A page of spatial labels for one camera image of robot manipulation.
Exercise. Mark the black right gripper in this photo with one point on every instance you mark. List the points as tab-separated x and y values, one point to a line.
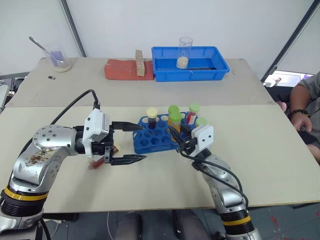
190	145

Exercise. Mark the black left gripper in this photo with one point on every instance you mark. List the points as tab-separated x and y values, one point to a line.
108	150

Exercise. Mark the green-capped yellow liquid tube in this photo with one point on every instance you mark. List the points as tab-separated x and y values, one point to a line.
175	118

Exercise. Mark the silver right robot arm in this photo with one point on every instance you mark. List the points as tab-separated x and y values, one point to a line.
225	197

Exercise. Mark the bystander bare forearm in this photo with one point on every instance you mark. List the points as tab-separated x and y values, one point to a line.
300	97

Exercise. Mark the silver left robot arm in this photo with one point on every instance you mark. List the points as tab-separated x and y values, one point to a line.
42	155

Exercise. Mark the green-capped test tube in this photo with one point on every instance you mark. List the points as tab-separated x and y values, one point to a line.
201	121
173	109

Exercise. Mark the blue test tube rack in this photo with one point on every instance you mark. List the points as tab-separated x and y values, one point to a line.
150	144

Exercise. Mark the loose red liquid tube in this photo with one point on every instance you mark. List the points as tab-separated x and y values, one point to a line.
96	165

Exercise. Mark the bystander bare hand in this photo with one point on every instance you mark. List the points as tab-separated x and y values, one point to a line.
301	123

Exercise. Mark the green-capped red liquid tube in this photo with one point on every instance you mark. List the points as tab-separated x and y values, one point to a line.
194	108

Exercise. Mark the yellow-capped dark red tube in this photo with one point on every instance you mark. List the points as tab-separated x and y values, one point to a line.
151	112

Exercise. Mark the blue plastic bin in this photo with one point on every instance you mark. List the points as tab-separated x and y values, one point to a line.
190	75

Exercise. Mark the clear cup with grains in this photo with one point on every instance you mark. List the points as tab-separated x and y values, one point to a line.
182	62

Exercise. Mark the red cloth pad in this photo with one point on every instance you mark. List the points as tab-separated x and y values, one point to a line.
120	70

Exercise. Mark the wooden block with holes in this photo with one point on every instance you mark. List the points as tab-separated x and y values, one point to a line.
140	62

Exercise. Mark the small black clip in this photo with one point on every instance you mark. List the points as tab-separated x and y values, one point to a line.
51	77

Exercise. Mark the glass beaker with grains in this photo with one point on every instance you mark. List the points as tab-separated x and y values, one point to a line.
61	66

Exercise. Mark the white background desk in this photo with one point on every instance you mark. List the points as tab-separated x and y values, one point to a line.
290	78

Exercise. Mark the metal spoon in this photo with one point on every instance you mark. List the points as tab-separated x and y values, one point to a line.
40	45

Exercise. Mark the bystander grey shirt torso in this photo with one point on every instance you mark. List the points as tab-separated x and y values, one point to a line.
315	100

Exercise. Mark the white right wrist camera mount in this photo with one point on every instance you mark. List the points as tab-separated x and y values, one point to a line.
203	137

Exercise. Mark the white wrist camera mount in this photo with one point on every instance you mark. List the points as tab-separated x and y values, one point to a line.
203	137
96	125

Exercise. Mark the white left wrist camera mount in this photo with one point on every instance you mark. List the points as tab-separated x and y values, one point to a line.
96	125

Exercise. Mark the grey slanted frame post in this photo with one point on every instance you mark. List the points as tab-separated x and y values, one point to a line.
75	32

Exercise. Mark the dark slanted frame post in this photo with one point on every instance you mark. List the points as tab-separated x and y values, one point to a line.
292	35

